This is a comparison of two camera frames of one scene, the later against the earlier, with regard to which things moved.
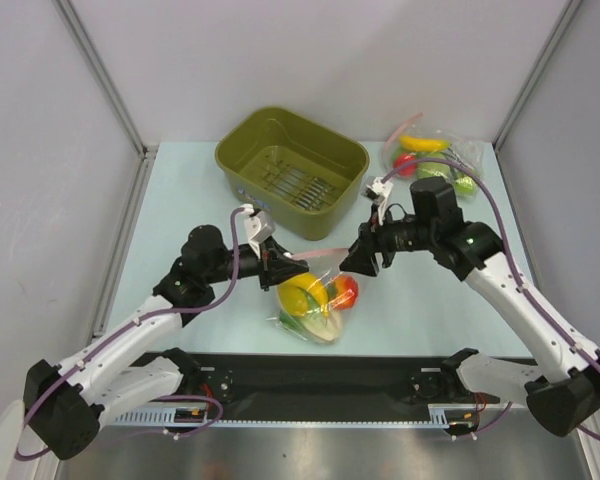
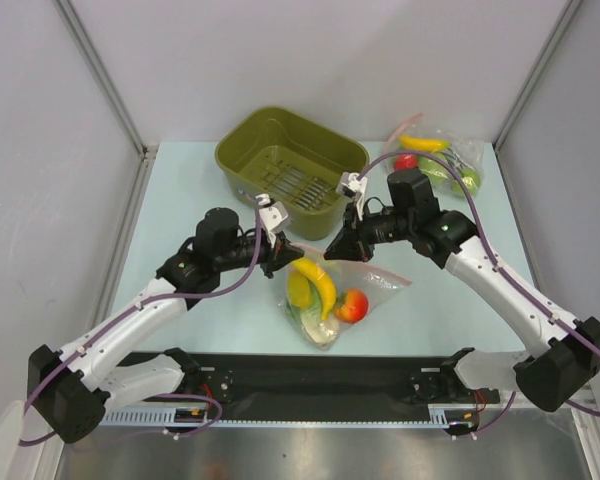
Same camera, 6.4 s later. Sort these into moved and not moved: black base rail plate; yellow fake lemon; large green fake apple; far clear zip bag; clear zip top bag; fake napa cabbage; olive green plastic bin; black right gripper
Moved: yellow fake lemon; clear zip top bag; fake napa cabbage; black right gripper
Not moved: far clear zip bag; large green fake apple; black base rail plate; olive green plastic bin
